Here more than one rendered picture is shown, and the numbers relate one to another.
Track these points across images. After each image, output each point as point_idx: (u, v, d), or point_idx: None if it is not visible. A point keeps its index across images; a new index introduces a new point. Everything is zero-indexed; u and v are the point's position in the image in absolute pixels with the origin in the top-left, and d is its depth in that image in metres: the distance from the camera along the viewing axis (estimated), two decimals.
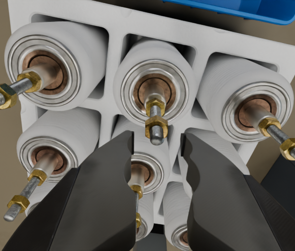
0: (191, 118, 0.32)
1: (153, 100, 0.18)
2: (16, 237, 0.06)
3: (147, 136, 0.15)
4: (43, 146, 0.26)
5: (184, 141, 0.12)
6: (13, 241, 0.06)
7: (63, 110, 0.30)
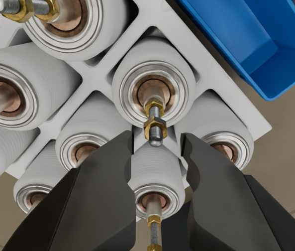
0: None
1: None
2: (16, 237, 0.06)
3: (163, 126, 0.15)
4: (7, 78, 0.21)
5: (184, 141, 0.12)
6: (13, 241, 0.06)
7: (47, 54, 0.26)
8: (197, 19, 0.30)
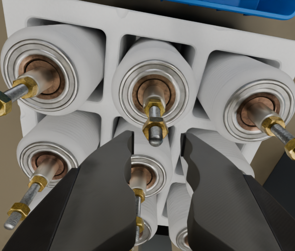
0: (193, 118, 0.31)
1: (145, 110, 0.19)
2: (16, 237, 0.06)
3: None
4: (43, 151, 0.25)
5: (184, 141, 0.12)
6: (13, 241, 0.06)
7: None
8: None
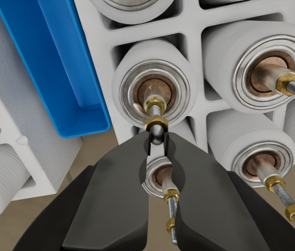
0: (185, 10, 0.24)
1: (146, 106, 0.18)
2: (33, 228, 0.07)
3: None
4: (242, 172, 0.26)
5: (167, 141, 0.12)
6: (30, 231, 0.06)
7: (211, 146, 0.32)
8: (96, 80, 0.34)
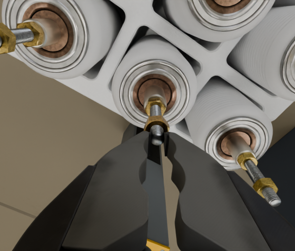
0: None
1: None
2: (33, 228, 0.07)
3: None
4: None
5: (167, 141, 0.12)
6: (30, 231, 0.06)
7: None
8: None
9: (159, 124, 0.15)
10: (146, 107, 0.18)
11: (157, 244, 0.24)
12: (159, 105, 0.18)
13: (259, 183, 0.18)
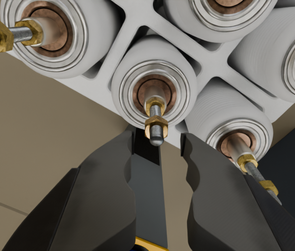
0: None
1: None
2: (16, 237, 0.06)
3: None
4: None
5: (184, 141, 0.12)
6: (13, 241, 0.06)
7: None
8: None
9: (163, 134, 0.15)
10: (158, 102, 0.18)
11: (156, 246, 0.24)
12: None
13: None
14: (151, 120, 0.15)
